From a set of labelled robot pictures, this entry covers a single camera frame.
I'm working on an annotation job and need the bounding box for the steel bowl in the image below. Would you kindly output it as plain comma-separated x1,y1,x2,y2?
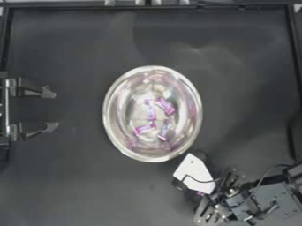
101,64,204,163

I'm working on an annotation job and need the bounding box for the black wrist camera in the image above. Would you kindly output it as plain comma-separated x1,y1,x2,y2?
171,177,189,192

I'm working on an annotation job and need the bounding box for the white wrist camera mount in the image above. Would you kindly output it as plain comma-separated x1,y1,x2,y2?
171,152,218,195

